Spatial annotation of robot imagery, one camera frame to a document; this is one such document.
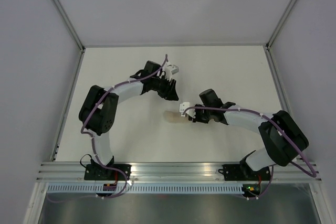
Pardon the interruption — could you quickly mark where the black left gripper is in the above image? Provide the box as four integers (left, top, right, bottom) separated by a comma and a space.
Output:
151, 75, 179, 102

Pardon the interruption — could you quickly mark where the beige cloth napkin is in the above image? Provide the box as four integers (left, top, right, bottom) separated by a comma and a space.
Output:
163, 111, 190, 124

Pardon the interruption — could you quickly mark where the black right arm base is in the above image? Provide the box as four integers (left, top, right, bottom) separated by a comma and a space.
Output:
218, 164, 271, 182

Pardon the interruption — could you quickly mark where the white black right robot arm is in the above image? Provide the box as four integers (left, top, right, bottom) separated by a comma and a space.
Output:
180, 89, 309, 179

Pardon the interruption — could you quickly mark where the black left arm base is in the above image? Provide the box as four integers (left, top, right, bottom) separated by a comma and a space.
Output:
79, 154, 132, 181

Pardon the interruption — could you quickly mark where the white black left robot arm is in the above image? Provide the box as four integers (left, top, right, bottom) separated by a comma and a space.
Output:
79, 59, 179, 180

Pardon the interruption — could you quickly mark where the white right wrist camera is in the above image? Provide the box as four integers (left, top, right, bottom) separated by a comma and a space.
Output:
179, 102, 196, 119

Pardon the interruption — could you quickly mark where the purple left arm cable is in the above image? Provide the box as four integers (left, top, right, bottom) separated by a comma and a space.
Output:
47, 54, 169, 203

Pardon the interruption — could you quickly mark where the aluminium rear frame bar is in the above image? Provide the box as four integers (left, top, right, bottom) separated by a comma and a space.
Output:
83, 42, 268, 48

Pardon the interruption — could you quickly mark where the aluminium table edge rail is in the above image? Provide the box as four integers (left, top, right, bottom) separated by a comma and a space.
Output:
48, 48, 86, 162

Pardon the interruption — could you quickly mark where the white slotted cable duct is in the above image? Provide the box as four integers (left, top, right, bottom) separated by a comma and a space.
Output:
47, 183, 244, 195

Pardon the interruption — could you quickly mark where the aluminium front mounting rail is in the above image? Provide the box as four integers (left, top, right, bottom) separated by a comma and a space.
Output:
35, 162, 322, 184

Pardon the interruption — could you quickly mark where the aluminium left frame post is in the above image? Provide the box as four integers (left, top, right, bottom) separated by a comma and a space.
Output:
51, 0, 85, 52

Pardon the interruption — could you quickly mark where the aluminium frame post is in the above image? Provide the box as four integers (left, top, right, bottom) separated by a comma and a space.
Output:
51, 0, 85, 52
264, 0, 299, 51

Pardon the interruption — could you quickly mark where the aluminium right frame post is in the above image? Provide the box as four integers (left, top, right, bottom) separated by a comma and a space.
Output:
264, 0, 299, 51

